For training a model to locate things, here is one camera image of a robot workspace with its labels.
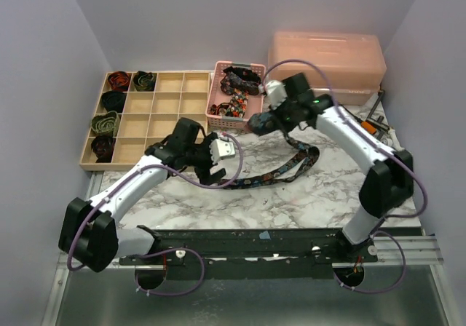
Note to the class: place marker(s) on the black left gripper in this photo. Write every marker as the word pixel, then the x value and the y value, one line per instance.
pixel 204 174

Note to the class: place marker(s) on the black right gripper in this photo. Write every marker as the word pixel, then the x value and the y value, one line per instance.
pixel 276 111

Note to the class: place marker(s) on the navy floral tie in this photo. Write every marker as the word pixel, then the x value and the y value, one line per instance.
pixel 272 160

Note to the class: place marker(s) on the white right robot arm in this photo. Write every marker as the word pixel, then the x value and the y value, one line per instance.
pixel 388 183

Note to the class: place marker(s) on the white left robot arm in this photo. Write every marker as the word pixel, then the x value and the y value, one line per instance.
pixel 90 234

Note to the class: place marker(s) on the pink translucent storage box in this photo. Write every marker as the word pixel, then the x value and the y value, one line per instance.
pixel 354 63

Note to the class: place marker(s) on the dark floral tie in basket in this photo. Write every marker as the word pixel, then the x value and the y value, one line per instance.
pixel 241 79

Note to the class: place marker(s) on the colourful patterned tie in basket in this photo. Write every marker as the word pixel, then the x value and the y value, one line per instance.
pixel 235 107

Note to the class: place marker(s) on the pink plastic basket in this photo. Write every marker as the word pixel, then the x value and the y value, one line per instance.
pixel 216 96

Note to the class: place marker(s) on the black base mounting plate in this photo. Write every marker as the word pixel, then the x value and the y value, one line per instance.
pixel 252 253

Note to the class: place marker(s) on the wooden compartment tray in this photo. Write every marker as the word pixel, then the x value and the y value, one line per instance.
pixel 148 117

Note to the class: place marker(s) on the dark red rolled tie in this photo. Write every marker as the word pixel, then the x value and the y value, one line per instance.
pixel 103 147

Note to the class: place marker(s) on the olive green rolled tie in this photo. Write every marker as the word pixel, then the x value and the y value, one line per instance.
pixel 106 125

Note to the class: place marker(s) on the green dark rolled tie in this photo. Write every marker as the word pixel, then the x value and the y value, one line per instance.
pixel 144 81

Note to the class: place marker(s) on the navy rolled tie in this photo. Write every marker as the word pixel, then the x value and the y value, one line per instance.
pixel 113 101

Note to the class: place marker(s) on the red black rolled tie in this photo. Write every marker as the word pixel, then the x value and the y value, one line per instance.
pixel 119 81

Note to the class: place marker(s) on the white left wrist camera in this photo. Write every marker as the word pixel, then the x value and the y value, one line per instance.
pixel 221 148

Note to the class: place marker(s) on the aluminium rail frame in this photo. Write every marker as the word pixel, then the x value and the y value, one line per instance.
pixel 405 286

